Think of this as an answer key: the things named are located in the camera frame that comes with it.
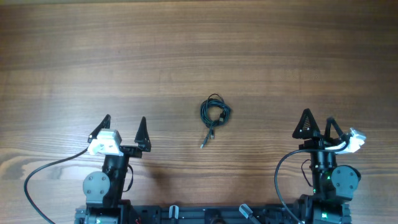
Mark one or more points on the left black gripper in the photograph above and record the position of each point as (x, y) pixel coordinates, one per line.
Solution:
(141, 139)

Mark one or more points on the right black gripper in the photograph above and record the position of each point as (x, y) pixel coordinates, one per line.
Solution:
(313, 132)

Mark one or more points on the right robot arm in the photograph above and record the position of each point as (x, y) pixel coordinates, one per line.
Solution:
(333, 185)

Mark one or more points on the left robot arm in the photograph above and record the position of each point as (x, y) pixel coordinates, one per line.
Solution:
(104, 189)

